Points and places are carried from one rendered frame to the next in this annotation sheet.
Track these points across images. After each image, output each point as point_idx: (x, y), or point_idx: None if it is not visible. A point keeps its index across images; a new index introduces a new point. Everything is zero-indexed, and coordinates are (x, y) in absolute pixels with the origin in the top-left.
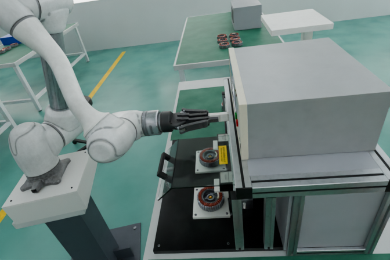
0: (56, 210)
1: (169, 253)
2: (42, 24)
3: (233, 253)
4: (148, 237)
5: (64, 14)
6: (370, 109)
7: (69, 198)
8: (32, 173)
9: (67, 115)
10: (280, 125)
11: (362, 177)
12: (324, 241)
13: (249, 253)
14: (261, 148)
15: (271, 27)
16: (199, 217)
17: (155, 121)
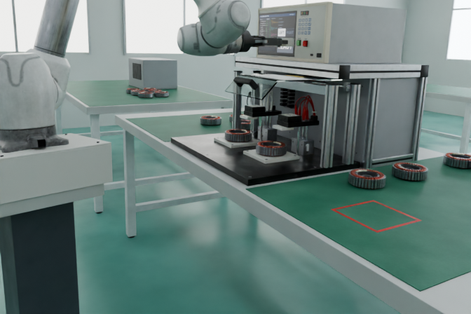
0: (71, 178)
1: (263, 183)
2: None
3: (322, 174)
4: (226, 181)
5: None
6: (396, 23)
7: (97, 155)
8: (32, 120)
9: (64, 63)
10: (350, 27)
11: (406, 64)
12: (387, 148)
13: (336, 172)
14: (337, 52)
15: None
16: (272, 160)
17: None
